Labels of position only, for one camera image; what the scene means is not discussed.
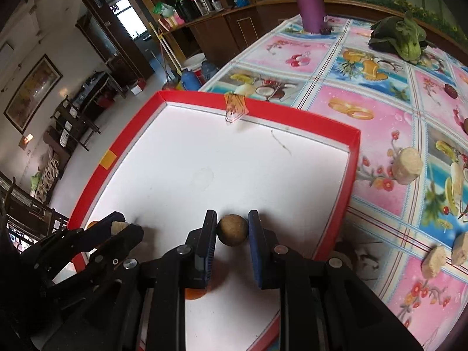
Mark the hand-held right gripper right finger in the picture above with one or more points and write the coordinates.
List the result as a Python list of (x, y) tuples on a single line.
[(256, 256)]

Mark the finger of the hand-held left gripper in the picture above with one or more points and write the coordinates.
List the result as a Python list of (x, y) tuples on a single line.
[(128, 237), (95, 237)]

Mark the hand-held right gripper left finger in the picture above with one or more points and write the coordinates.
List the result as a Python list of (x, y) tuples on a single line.
[(204, 252)]

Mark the round grainy tan ball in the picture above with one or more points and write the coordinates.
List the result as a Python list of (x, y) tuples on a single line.
[(232, 230)]

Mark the red tray with white inside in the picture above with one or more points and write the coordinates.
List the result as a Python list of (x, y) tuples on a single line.
[(219, 153)]

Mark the large beige food chunk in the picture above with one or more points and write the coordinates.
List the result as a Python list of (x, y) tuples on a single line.
[(406, 166)]

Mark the orange fruit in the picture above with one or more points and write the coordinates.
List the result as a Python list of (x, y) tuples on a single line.
[(195, 294)]

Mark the yellow tape patch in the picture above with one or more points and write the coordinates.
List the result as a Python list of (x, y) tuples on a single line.
[(108, 159)]

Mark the dark wooden chair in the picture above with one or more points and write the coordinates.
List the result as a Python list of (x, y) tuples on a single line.
[(73, 124)]

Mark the clear orange tape piece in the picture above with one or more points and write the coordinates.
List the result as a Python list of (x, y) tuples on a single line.
[(236, 106)]

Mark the black side table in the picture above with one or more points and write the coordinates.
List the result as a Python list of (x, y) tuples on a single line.
[(93, 86)]

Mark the red and white box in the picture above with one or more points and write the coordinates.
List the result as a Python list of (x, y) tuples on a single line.
[(139, 86)]

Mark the blue thermos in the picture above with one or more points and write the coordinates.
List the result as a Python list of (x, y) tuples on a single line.
[(190, 80)]

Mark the grey thermos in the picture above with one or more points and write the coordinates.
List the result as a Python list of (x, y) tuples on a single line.
[(209, 70)]

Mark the printed plastic tablecloth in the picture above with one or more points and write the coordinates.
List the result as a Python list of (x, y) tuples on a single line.
[(384, 124)]

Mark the white bucket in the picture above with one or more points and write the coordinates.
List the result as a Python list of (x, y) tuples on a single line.
[(193, 64)]

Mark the dark wooden wardrobe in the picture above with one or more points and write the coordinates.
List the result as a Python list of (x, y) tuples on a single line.
[(106, 25)]

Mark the pink cup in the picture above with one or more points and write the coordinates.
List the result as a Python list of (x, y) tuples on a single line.
[(176, 19)]

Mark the brown wooden cabinet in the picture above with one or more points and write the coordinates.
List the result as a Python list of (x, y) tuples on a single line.
[(226, 29)]

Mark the green bag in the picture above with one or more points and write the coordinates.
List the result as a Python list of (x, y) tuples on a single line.
[(162, 8)]

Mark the black kettle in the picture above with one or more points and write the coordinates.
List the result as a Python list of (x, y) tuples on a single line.
[(184, 9)]

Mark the small brown longan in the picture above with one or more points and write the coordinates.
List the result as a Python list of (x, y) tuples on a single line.
[(465, 125)]

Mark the red date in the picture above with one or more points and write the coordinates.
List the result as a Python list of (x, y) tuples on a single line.
[(450, 90)]

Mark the purple flask bottle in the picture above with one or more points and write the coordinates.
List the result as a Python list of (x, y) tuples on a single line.
[(309, 0)]

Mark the green bok choy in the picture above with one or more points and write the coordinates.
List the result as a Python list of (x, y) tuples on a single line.
[(398, 36)]

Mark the framed wall painting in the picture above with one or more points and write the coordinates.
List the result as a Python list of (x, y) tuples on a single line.
[(33, 91)]

